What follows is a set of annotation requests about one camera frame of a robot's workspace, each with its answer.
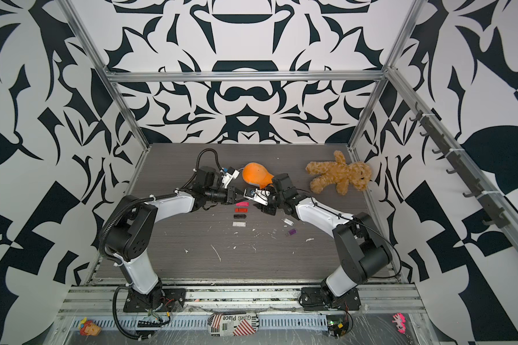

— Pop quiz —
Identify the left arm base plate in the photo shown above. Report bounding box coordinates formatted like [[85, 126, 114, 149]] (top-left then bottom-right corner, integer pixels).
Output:
[[122, 288, 186, 313]]

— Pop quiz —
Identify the brown teddy bear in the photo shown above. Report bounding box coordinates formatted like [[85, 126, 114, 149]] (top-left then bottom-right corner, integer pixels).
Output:
[[306, 150, 372, 196]]

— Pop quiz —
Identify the pink toy figure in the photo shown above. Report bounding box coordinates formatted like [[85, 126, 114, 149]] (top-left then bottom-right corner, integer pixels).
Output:
[[392, 313, 407, 334]]

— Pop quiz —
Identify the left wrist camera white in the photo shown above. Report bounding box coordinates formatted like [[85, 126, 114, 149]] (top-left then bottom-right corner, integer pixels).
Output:
[[221, 167, 240, 188]]

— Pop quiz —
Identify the orange plush whale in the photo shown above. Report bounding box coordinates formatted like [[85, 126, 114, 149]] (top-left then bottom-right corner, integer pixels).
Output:
[[242, 162, 273, 189]]

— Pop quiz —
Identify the small electronics board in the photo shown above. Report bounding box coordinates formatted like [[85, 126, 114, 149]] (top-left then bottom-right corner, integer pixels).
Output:
[[327, 314, 354, 339]]

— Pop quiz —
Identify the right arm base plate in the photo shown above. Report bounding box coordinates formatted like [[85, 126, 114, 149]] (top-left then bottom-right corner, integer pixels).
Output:
[[298, 287, 362, 311]]

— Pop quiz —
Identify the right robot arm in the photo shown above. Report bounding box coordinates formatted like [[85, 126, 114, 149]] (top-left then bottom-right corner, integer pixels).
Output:
[[261, 174, 393, 298]]

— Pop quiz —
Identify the black wall hook rack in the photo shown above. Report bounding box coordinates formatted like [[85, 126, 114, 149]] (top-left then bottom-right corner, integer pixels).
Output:
[[411, 110, 510, 229]]

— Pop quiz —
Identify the red yellow toy figure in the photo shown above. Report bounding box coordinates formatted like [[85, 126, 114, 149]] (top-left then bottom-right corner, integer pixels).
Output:
[[79, 319, 102, 336]]

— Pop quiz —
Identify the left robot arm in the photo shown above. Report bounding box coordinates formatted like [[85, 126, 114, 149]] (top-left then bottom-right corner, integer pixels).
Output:
[[99, 149, 243, 297]]

